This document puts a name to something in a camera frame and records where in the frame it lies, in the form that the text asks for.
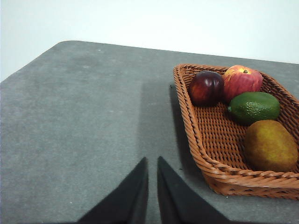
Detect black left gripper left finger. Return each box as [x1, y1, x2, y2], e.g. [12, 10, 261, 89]
[78, 156, 150, 224]

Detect red peach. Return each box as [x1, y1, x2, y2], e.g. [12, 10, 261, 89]
[221, 65, 263, 103]

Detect brown wicker basket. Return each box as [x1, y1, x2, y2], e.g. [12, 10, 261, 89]
[172, 63, 299, 201]

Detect dark purple plum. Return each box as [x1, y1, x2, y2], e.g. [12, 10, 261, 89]
[188, 70, 224, 107]

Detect brown kiwi fruit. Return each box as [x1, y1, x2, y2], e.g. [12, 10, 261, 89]
[243, 119, 299, 173]

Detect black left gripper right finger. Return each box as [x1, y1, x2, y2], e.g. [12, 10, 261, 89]
[157, 155, 231, 224]

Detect green avocado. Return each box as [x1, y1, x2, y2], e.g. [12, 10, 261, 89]
[227, 91, 281, 126]

